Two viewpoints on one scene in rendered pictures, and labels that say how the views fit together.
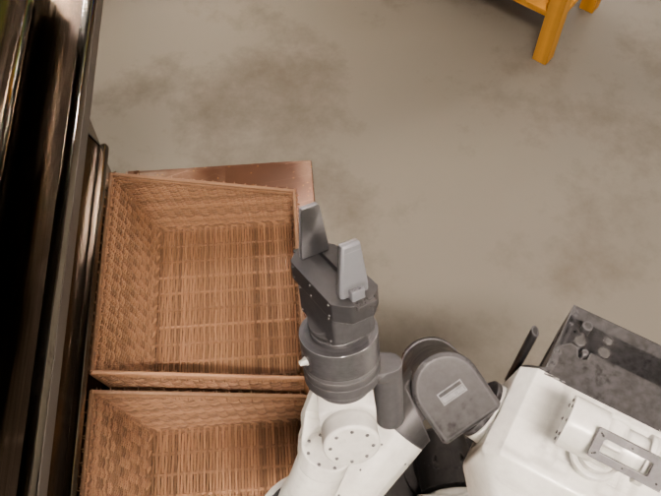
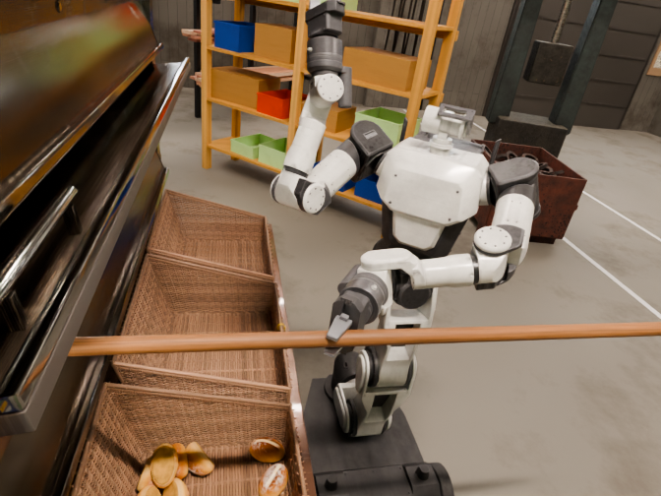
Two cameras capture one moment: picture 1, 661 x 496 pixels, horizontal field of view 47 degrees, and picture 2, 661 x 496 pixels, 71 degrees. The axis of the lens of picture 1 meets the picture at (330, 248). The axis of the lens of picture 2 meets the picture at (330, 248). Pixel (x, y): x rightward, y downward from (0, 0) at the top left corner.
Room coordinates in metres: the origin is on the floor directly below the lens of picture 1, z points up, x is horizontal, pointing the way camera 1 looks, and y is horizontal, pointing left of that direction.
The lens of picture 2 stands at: (-0.87, 0.12, 1.74)
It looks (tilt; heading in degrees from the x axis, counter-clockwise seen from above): 29 degrees down; 350
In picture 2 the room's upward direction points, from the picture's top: 8 degrees clockwise
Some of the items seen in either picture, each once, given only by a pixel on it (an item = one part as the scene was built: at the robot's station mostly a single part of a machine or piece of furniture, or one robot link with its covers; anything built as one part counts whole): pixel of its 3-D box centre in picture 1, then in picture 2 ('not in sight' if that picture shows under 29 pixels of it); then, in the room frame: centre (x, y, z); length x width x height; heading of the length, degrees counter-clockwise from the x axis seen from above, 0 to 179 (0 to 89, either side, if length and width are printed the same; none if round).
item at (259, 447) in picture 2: not in sight; (267, 448); (-0.02, 0.06, 0.62); 0.10 x 0.07 x 0.06; 74
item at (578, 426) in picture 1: (602, 442); (443, 126); (0.29, -0.33, 1.47); 0.10 x 0.07 x 0.09; 60
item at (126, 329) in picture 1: (208, 285); (214, 244); (0.92, 0.31, 0.72); 0.56 x 0.49 x 0.28; 4
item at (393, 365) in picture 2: not in sight; (395, 330); (0.30, -0.35, 0.78); 0.18 x 0.15 x 0.47; 95
